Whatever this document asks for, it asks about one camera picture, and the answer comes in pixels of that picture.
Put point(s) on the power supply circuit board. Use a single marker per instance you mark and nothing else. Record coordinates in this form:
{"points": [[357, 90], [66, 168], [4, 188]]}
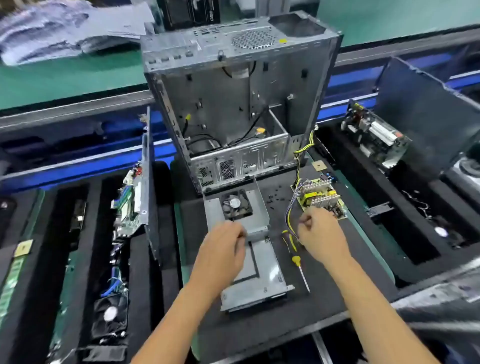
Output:
{"points": [[319, 193]]}

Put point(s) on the silver metal computer case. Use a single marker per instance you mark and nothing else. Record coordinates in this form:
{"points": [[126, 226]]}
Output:
{"points": [[225, 97]]}

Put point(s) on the black foam tray with recess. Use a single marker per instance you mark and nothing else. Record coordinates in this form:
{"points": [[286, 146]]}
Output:
{"points": [[405, 225]]}

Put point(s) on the black cooler fan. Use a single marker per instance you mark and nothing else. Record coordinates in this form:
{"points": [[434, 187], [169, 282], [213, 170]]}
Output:
{"points": [[110, 313]]}

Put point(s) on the person's left hand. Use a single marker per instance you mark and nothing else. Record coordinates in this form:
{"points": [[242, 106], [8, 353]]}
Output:
{"points": [[217, 259]]}

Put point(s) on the black foam work mat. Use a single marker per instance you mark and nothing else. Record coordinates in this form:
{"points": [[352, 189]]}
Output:
{"points": [[330, 292]]}

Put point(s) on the green conveyor belt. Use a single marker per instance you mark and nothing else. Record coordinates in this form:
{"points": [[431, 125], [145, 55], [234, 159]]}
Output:
{"points": [[75, 79]]}

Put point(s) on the person's right hand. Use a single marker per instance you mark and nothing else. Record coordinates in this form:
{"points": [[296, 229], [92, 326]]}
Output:
{"points": [[324, 236]]}

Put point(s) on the green board with white parts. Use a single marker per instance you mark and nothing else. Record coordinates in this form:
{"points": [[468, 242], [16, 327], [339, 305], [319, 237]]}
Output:
{"points": [[375, 135]]}

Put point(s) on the black foam tray with slots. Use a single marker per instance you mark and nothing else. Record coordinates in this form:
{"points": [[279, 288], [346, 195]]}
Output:
{"points": [[56, 255]]}

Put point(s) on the small beige square chip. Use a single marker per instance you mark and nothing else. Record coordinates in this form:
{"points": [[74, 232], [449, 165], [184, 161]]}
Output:
{"points": [[320, 165]]}

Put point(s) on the long green memory strip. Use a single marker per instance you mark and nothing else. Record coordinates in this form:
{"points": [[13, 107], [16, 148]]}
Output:
{"points": [[11, 281]]}

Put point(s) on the stack of grey paper sheets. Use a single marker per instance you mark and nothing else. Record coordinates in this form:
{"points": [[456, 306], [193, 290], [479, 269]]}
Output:
{"points": [[45, 30]]}

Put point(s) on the small black metal bracket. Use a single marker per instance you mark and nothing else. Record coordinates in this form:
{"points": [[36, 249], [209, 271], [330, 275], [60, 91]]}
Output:
{"points": [[379, 209]]}

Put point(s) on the small black rectangular component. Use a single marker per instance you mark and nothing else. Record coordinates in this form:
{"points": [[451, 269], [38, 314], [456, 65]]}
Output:
{"points": [[77, 215]]}

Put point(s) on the grey round metal part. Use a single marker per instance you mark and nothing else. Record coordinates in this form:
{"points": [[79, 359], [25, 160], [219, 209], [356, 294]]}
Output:
{"points": [[469, 172]]}

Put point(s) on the grey metal conveyor rail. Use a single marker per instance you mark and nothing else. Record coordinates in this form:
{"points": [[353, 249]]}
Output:
{"points": [[75, 109]]}

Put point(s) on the silver power supply unit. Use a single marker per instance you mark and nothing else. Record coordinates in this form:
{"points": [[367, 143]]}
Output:
{"points": [[259, 289]]}

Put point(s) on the person's right forearm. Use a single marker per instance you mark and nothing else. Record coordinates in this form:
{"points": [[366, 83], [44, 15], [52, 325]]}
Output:
{"points": [[375, 315]]}

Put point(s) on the dark grey case side panel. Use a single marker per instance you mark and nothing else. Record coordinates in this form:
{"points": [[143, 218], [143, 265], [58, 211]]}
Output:
{"points": [[150, 195]]}

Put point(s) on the person's left forearm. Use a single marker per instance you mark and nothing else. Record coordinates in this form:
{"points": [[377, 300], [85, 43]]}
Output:
{"points": [[180, 330]]}

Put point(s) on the large black metal panel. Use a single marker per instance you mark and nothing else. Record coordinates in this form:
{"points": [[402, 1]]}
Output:
{"points": [[427, 112]]}

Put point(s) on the small black lit fan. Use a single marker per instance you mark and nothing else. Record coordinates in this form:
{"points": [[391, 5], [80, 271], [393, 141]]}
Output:
{"points": [[441, 232]]}

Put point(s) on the black cardboard box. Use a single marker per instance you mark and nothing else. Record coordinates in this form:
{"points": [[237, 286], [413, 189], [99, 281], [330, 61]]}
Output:
{"points": [[187, 11]]}

